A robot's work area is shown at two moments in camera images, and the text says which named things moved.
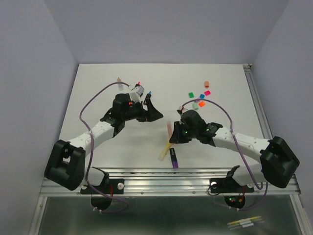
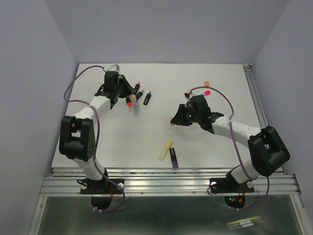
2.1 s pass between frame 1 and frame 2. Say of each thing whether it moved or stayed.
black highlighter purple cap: stayed
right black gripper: moved
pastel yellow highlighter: stayed
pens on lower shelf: stayed
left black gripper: moved
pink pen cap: stayed
